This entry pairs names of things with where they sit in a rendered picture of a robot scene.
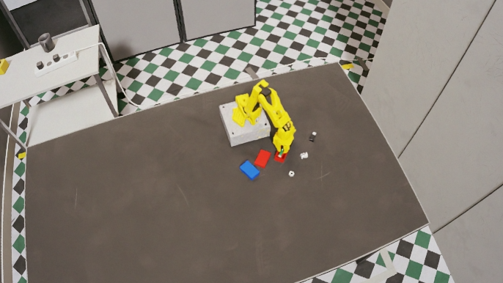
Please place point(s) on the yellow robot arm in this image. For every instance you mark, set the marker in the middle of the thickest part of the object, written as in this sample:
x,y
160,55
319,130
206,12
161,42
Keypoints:
x,y
252,110

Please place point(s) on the red open box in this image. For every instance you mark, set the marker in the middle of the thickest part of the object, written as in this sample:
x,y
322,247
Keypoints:
x,y
280,159

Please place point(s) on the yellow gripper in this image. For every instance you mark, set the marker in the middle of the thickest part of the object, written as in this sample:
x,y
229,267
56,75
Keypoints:
x,y
279,142

